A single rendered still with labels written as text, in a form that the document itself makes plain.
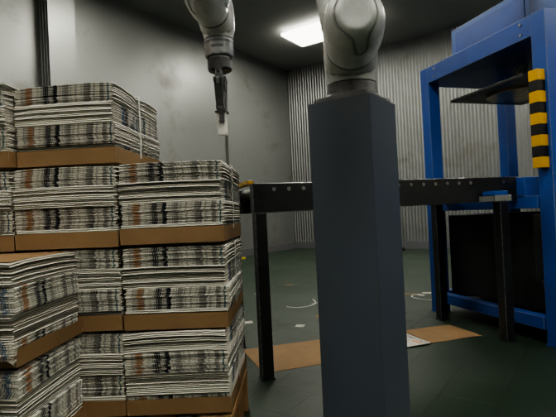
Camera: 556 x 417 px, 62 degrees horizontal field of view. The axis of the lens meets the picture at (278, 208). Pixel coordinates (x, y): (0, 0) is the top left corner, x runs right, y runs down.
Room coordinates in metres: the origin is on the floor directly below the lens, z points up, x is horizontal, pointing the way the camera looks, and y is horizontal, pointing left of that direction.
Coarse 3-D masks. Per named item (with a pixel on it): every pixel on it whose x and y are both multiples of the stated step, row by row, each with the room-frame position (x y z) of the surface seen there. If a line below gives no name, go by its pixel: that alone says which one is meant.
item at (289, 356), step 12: (252, 348) 2.34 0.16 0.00; (276, 348) 2.32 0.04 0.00; (288, 348) 2.31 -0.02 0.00; (300, 348) 2.30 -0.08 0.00; (312, 348) 2.29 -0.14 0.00; (252, 360) 2.16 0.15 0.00; (276, 360) 2.14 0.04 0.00; (288, 360) 2.13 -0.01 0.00; (300, 360) 2.12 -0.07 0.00; (312, 360) 2.12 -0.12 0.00
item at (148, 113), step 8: (144, 104) 1.53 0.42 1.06; (144, 112) 1.52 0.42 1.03; (152, 112) 1.61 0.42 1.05; (144, 120) 1.52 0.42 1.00; (152, 120) 1.60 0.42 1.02; (144, 128) 1.51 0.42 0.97; (152, 128) 1.59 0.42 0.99; (144, 136) 1.50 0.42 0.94; (152, 136) 1.59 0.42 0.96; (144, 144) 1.50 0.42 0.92; (152, 144) 1.58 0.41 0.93; (144, 152) 1.49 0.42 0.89; (152, 152) 1.57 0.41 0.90
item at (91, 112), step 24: (24, 96) 1.30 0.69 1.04; (48, 96) 1.30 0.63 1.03; (72, 96) 1.29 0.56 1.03; (96, 96) 1.28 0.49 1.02; (120, 96) 1.34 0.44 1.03; (24, 120) 1.30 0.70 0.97; (48, 120) 1.29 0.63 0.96; (72, 120) 1.28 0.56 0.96; (96, 120) 1.28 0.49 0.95; (120, 120) 1.32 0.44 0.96; (24, 144) 1.29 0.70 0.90; (48, 144) 1.28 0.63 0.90; (72, 144) 1.28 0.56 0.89; (96, 144) 1.28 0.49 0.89; (120, 144) 1.31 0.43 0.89; (24, 168) 1.31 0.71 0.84
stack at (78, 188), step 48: (0, 192) 1.27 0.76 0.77; (48, 192) 1.27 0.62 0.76; (96, 192) 1.26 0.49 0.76; (144, 192) 1.27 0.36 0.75; (192, 192) 1.26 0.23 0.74; (240, 240) 1.60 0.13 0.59; (96, 288) 1.28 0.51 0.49; (144, 288) 1.27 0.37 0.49; (192, 288) 1.26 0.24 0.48; (240, 288) 1.56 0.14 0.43; (96, 336) 1.27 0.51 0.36; (144, 336) 1.26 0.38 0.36; (192, 336) 1.25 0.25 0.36; (240, 336) 1.51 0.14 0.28; (96, 384) 1.27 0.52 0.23; (144, 384) 1.26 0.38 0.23; (192, 384) 1.26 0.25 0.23
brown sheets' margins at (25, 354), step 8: (80, 320) 1.24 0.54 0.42; (64, 328) 1.15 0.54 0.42; (72, 328) 1.20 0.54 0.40; (80, 328) 1.25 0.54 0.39; (48, 336) 1.08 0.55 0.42; (56, 336) 1.12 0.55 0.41; (64, 336) 1.16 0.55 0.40; (72, 336) 1.20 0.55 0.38; (32, 344) 1.02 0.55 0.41; (40, 344) 1.05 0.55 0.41; (48, 344) 1.09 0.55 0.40; (56, 344) 1.13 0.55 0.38; (24, 352) 0.99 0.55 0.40; (32, 352) 1.02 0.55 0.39; (40, 352) 1.05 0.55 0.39; (24, 360) 0.99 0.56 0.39; (0, 368) 0.97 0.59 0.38; (80, 408) 1.23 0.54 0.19; (72, 416) 1.18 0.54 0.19; (80, 416) 1.23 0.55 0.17
